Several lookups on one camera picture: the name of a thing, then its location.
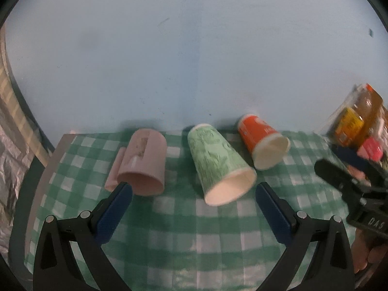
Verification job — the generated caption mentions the striped beige fabric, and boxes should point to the striped beige fabric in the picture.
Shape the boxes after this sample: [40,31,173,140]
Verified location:
[1,26,50,168]

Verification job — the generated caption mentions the orange paper cup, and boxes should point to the orange paper cup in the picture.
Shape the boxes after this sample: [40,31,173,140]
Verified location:
[237,114,291,170]

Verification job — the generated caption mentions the green white checkered tablecloth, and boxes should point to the green white checkered tablecloth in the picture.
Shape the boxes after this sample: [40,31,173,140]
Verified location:
[24,131,347,290]

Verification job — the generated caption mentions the pink red packet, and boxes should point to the pink red packet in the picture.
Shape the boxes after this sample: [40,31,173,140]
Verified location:
[357,137,383,162]

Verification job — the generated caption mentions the amber drink bottle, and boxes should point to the amber drink bottle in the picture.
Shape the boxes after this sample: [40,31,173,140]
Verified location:
[350,83,383,149]

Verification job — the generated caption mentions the pink plastic mug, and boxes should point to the pink plastic mug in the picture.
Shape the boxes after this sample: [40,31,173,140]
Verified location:
[105,129,167,196]

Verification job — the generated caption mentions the green patterned paper cup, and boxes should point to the green patterned paper cup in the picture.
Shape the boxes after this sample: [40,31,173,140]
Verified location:
[187,123,257,206]

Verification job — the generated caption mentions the person's hand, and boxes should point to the person's hand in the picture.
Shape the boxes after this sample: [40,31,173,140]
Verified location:
[351,229,387,273]

